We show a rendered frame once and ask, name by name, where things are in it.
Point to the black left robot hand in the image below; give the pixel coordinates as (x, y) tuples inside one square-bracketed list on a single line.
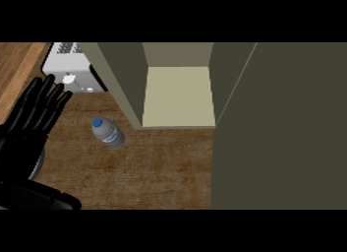
[(22, 131)]

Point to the blue-capped water bottle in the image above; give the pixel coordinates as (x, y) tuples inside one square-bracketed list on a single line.
[(106, 133)]

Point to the olive green open cabinet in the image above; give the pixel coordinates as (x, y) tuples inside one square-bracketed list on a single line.
[(176, 95)]

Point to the olive green cabinet door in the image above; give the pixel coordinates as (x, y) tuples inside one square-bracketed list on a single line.
[(286, 131)]

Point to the white appliance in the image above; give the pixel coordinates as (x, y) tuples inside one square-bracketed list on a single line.
[(71, 70)]

